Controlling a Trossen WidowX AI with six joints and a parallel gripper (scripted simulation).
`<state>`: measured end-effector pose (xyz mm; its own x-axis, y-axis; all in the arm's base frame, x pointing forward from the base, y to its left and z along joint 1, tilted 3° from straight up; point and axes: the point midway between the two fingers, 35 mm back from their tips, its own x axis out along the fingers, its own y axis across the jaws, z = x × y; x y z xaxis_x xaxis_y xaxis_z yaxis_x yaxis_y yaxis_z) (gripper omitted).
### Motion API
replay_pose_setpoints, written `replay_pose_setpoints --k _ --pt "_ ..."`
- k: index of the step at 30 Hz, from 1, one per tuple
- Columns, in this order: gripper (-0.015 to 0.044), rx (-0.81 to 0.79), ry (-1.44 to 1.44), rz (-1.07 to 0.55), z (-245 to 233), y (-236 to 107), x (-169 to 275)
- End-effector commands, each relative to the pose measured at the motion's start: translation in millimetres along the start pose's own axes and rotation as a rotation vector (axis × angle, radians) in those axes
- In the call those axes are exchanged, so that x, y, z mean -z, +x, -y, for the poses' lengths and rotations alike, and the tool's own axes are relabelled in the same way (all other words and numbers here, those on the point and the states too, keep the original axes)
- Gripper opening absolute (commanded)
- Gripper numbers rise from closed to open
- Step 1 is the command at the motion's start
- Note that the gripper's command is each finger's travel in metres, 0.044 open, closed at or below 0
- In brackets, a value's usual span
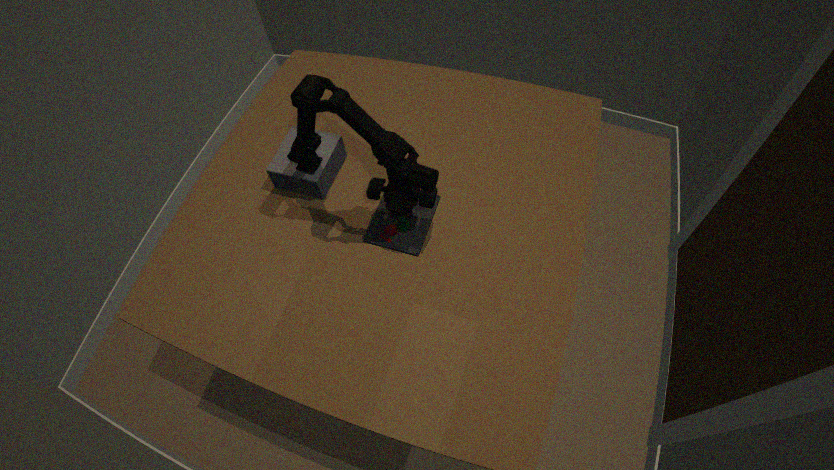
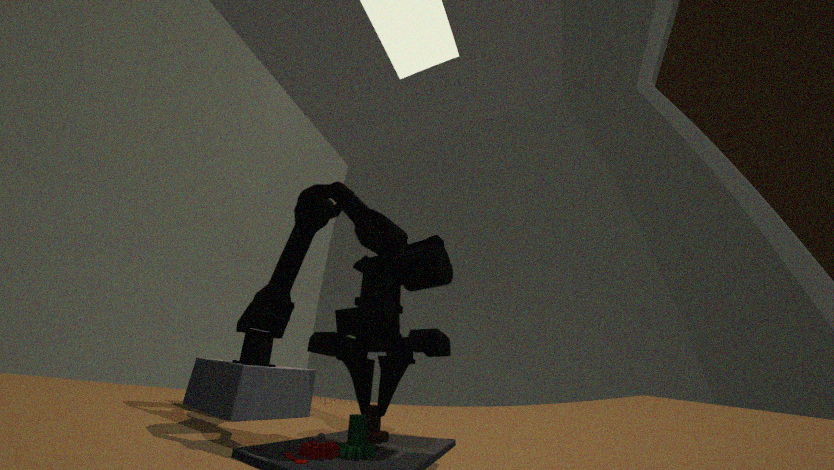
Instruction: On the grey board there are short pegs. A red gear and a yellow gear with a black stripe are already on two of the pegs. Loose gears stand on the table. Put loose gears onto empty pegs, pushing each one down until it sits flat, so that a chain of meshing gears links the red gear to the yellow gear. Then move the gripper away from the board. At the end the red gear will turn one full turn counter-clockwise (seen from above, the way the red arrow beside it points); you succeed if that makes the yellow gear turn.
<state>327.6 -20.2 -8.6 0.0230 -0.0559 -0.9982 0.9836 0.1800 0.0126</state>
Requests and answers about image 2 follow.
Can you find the green gear with tall hub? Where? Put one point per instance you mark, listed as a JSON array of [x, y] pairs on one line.
[[356, 446]]

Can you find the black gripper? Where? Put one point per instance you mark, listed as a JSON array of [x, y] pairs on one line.
[[354, 352]]

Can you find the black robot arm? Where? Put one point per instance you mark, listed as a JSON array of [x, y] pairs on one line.
[[415, 266]]

